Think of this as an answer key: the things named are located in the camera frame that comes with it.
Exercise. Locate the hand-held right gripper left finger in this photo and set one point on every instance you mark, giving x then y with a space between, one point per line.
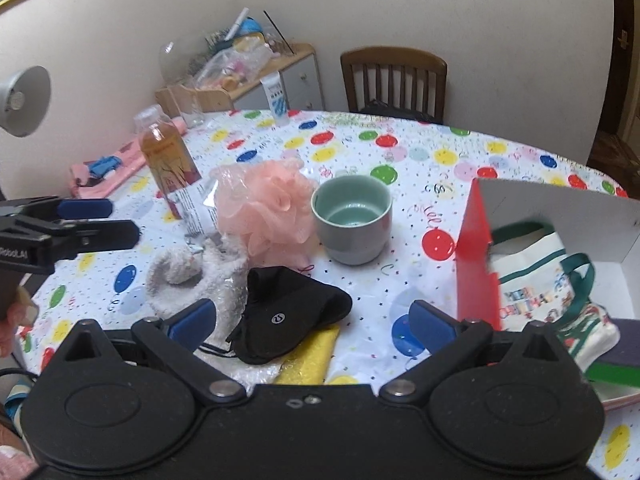
192 320

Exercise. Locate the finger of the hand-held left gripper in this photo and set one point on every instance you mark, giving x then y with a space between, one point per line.
85 208
107 236

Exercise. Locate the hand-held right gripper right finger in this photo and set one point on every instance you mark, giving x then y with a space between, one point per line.
430 322

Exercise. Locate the person's left hand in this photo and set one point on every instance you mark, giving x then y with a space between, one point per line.
15 327

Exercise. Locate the pink packet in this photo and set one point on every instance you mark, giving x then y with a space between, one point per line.
95 175

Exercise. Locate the blue clip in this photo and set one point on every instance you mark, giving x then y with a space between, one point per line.
102 165

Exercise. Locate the white fluffy sock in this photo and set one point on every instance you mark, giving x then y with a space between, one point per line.
185 272

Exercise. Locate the crinkled clear wrapper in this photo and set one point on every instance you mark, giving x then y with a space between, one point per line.
255 372

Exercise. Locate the white label plastic packet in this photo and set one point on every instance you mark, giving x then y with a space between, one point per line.
192 207

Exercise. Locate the orange drink bottle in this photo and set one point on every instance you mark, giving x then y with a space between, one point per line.
167 165

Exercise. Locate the black fabric pouch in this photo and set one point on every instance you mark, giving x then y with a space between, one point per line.
290 315

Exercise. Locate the white printed tote bag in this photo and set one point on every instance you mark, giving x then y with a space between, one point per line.
540 285

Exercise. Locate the yellow sponge cloth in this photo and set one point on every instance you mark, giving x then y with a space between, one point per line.
306 360

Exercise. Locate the grey desk lamp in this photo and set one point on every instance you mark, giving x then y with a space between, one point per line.
22 100

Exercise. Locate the pale green ceramic cup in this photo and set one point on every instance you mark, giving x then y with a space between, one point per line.
350 225

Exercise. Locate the pink bath loofah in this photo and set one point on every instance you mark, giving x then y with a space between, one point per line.
270 210

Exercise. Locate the clear drinking glass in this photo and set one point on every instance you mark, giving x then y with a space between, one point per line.
192 107

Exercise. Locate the red and white box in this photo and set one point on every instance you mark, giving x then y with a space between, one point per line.
550 210

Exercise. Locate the clear glass dome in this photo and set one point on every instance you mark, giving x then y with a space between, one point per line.
172 57

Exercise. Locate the balloon print tablecloth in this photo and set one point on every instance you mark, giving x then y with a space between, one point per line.
350 160

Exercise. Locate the green and purple sponge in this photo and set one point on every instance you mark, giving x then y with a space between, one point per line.
617 355

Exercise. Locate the clear bag of toiletries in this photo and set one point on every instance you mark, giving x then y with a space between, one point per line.
225 67

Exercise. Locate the black seat cushion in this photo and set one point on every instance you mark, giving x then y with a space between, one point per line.
395 109

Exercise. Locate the white cream tube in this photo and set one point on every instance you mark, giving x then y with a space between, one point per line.
276 100

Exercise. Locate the wooden drawer cabinet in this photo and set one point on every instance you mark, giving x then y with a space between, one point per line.
295 80

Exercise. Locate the brown wooden chair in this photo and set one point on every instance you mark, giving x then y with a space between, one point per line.
395 80

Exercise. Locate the blue round container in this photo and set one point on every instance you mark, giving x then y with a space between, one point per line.
254 25

